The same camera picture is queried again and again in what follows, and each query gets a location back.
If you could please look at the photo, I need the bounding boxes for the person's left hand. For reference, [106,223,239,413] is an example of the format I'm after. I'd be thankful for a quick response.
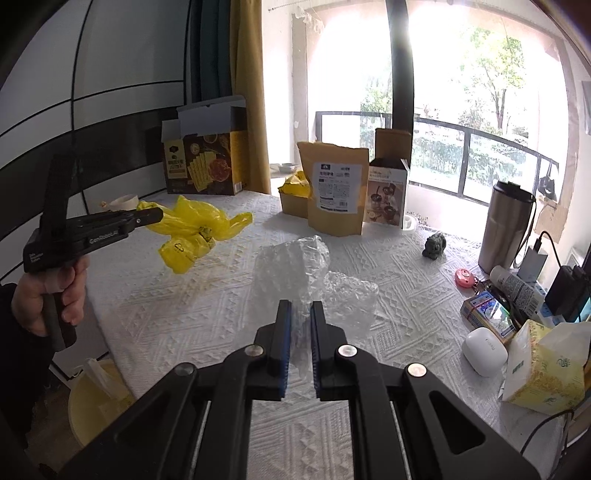
[11,255,90,336]

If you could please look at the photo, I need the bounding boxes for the white textured tablecloth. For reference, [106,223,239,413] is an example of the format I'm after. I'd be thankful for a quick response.
[85,188,574,480]

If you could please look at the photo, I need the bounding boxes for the yellow tissue pack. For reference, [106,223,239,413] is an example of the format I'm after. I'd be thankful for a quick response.
[501,320,591,415]

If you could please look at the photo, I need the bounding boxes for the small cardboard box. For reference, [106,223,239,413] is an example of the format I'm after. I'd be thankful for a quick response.
[278,190,311,219]

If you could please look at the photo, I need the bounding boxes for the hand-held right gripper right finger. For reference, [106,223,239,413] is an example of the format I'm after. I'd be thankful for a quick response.
[310,300,541,480]

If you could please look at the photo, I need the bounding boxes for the brown drink carton box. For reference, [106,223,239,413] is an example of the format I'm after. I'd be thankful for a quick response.
[362,128,412,227]

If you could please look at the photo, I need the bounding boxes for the black power adapter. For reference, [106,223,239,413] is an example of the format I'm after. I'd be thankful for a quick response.
[545,263,591,320]

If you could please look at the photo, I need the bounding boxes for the small stone figurine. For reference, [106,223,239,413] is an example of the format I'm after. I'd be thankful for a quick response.
[423,233,447,260]

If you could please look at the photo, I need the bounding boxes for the white earbuds case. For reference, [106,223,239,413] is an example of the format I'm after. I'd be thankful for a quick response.
[462,327,509,378]

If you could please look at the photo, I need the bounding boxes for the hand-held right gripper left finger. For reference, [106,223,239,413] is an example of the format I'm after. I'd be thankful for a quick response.
[60,299,293,480]

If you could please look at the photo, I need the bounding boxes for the kraft paper pouch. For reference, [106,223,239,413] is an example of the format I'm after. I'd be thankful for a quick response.
[296,140,370,237]

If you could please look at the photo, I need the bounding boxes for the black cable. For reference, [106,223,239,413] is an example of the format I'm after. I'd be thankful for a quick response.
[521,405,574,459]

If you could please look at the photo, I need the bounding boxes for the steel tumbler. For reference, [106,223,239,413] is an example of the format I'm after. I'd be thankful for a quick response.
[477,180,537,276]

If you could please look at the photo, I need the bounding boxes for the black white panel wardrobe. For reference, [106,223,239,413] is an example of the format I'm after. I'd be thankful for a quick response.
[0,0,197,222]

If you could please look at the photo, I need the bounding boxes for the yellow curtain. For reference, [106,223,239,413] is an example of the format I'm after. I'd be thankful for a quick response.
[229,0,271,195]

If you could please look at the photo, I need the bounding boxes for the clear bubble wrap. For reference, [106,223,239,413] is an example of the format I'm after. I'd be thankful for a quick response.
[256,234,380,380]

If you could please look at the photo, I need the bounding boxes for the yellow plastic bag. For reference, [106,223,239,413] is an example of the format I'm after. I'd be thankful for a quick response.
[136,194,254,276]

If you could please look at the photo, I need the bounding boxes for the white tube bottle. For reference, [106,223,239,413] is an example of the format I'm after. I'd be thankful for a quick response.
[489,265,546,315]

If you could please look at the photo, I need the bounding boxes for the blue white small carton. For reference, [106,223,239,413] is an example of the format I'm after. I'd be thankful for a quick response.
[461,291,518,345]

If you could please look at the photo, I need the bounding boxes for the crumpled yellow bag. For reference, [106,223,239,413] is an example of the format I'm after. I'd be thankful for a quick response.
[281,171,313,198]

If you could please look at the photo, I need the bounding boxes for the person's left forearm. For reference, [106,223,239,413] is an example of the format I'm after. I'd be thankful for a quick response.
[0,281,60,480]

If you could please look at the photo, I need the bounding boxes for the white charger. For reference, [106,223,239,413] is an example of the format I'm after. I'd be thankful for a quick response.
[519,248,548,284]

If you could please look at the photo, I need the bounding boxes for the black balcony railing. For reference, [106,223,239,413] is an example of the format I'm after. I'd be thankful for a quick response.
[313,110,560,214]

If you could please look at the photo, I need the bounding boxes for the pale yellow waste bin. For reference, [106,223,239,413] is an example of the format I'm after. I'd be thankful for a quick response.
[68,359,136,448]

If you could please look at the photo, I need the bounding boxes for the brown snack box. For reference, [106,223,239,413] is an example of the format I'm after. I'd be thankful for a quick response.
[161,95,249,196]

